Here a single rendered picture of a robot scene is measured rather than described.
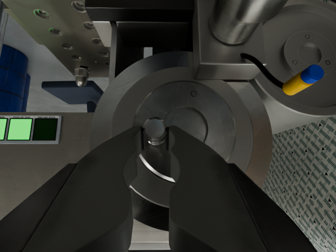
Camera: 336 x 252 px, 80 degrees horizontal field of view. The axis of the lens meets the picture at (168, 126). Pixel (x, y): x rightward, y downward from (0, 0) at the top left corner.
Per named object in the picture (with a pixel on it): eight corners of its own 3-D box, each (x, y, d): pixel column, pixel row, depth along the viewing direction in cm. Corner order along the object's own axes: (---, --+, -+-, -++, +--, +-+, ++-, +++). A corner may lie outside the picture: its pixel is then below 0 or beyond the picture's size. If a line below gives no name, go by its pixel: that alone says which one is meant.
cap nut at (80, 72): (86, 67, 51) (85, 84, 50) (91, 73, 54) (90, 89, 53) (71, 67, 50) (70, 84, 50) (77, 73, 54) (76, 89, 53)
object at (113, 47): (123, -81, 21) (114, 83, 18) (143, 48, 44) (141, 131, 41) (118, -81, 21) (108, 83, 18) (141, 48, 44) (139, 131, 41)
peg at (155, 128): (170, 136, 11) (146, 143, 11) (168, 142, 14) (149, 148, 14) (163, 113, 12) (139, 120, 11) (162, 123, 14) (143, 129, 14)
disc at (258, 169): (263, 51, 18) (283, 232, 15) (261, 54, 18) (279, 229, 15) (96, 49, 18) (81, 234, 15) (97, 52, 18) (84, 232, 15)
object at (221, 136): (252, 166, 14) (146, 196, 13) (241, 166, 16) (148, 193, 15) (218, 69, 15) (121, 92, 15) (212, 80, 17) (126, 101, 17)
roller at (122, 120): (248, 67, 17) (261, 209, 15) (197, 126, 43) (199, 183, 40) (113, 65, 17) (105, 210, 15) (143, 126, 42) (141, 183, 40)
